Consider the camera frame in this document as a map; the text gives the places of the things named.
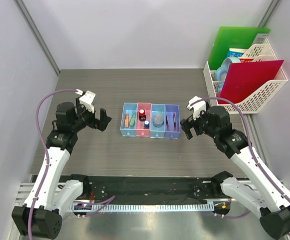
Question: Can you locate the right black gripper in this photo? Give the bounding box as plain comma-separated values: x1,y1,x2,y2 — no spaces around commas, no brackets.
181,106,219,140

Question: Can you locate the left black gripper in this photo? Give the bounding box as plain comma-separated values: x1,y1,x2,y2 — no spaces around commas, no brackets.
71,97,111,133

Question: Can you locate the purple drawer box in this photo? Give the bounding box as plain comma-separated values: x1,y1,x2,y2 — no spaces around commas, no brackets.
164,104,181,139

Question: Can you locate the orange utility knife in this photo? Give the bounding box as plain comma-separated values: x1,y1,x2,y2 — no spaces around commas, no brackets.
124,113,130,128

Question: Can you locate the light blue drawer box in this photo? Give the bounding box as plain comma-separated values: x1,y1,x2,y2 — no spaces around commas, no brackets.
120,102,137,137

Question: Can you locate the green correction tape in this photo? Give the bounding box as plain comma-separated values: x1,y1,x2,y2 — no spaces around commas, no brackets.
129,112,136,127

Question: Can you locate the clear paper clip jar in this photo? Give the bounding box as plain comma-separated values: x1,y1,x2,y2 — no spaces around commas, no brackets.
152,113,164,128

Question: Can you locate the red ink bottle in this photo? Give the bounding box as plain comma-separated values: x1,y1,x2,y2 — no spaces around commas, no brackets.
138,108,146,122

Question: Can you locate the pink drawer box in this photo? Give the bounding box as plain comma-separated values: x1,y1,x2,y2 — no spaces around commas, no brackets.
135,102,152,137

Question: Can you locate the dark red pen refill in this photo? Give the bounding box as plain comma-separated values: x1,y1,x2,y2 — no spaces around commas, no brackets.
166,112,172,132

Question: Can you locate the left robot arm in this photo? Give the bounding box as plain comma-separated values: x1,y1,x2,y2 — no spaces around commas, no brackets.
12,102,111,240

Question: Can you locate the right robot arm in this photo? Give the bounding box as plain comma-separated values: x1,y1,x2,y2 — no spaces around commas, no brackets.
180,101,290,240

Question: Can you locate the magenta folder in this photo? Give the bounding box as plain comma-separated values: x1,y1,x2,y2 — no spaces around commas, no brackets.
220,60,284,104

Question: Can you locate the white file organizer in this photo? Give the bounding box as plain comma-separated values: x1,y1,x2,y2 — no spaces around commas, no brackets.
203,39,288,114

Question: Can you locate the blue tape roll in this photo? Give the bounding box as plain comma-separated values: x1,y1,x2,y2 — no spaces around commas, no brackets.
214,56,241,81

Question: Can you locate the red white book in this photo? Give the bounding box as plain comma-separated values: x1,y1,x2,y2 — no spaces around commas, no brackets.
239,58,254,63

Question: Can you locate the blue white book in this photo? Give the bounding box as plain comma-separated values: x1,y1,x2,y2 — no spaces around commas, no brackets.
226,48,247,58

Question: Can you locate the green folder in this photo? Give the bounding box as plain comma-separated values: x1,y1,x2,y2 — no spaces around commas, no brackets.
208,26,270,70

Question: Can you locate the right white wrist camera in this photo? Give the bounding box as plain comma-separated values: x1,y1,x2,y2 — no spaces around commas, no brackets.
186,96,206,120

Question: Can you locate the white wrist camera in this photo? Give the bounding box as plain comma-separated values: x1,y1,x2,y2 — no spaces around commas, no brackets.
186,96,206,120
75,89,97,114

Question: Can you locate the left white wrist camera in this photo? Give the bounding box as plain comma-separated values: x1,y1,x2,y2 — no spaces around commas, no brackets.
75,89,97,114

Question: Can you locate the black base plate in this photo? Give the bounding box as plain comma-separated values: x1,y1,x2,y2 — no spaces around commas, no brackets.
83,176,229,205

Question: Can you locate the slotted cable duct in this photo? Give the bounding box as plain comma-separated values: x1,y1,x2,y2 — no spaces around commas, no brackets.
70,202,214,213

